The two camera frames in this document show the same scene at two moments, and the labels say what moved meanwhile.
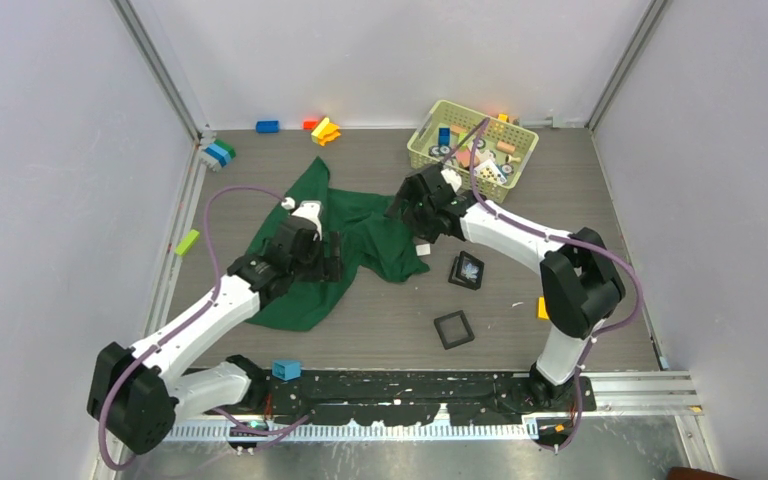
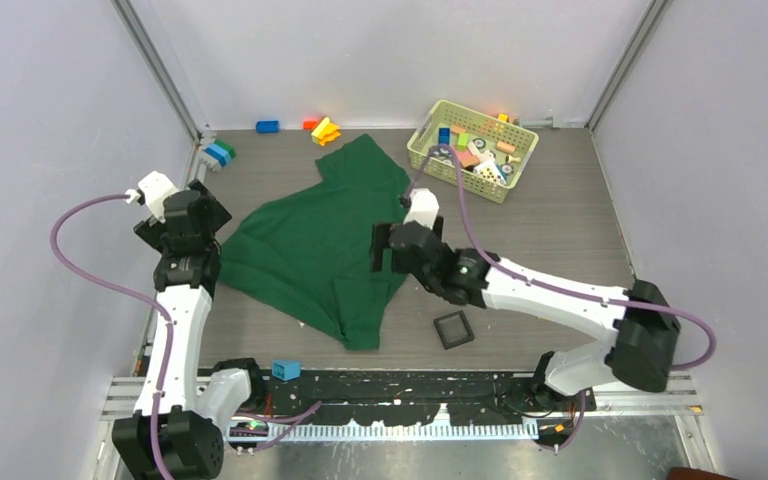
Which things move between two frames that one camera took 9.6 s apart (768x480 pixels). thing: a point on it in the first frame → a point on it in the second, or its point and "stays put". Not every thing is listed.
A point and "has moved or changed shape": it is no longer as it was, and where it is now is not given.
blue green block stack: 221,151 stays put
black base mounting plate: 421,397 stays put
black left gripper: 328,268 → 156,233
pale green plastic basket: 500,153 stays put
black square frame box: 453,330 stays put
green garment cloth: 372,244 has moved or changed shape
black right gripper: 426,233 → 379,238
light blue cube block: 286,370 stays put
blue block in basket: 444,136 stays put
